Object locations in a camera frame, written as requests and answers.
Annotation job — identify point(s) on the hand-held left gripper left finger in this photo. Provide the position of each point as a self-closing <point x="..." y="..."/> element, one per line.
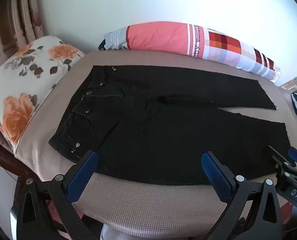
<point x="84" y="171"/>

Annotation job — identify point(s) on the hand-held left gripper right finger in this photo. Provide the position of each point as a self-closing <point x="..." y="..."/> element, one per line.
<point x="217" y="173"/>

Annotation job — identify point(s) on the black pants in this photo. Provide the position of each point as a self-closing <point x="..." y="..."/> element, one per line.
<point x="168" y="125"/>

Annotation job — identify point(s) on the beige textured bed sheet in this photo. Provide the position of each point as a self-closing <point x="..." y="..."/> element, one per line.
<point x="148" y="205"/>

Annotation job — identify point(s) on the floral orange white pillow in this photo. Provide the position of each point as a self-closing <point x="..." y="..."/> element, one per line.
<point x="26" y="85"/>

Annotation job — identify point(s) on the pink checked pillow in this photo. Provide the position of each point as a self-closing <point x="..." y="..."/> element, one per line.
<point x="193" y="42"/>

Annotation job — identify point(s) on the beige patterned curtain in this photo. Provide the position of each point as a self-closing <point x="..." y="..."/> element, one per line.
<point x="16" y="17"/>

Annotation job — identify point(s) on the dark wooden bed frame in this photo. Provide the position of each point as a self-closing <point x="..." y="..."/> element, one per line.
<point x="6" y="160"/>

